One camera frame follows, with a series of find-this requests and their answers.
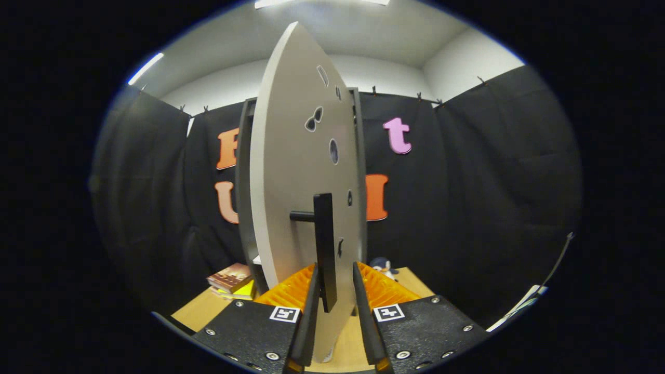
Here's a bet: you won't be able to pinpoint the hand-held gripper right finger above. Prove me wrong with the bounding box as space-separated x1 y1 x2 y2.
352 261 489 374

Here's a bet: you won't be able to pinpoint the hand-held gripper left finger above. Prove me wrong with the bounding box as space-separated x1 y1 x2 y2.
190 262 320 374

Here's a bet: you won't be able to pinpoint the grey shoe cabinet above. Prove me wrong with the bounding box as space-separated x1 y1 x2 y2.
235 87 368 296

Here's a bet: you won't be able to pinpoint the beige shoe cabinet door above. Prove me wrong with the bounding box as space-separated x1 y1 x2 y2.
249 22 367 364

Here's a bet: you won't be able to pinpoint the penguin plush toy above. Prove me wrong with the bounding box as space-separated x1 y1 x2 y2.
370 257 400 281

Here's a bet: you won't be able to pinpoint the yellow book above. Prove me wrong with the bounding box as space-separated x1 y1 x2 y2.
218 280 256 301

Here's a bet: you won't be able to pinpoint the brown book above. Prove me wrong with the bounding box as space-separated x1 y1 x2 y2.
207 262 254 293

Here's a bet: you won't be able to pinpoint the white papers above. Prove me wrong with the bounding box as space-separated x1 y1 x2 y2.
486 285 549 333

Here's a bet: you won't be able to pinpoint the black backdrop cloth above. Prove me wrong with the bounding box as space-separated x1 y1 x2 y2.
89 65 582 328

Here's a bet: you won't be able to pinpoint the black metal stand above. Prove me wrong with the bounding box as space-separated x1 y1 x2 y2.
540 232 575 291

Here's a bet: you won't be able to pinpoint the narrow ceiling light strip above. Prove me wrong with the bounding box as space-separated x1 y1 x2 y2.
128 52 165 86

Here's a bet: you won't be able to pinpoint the rectangular ceiling light panel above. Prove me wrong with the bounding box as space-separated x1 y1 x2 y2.
255 0 390 9

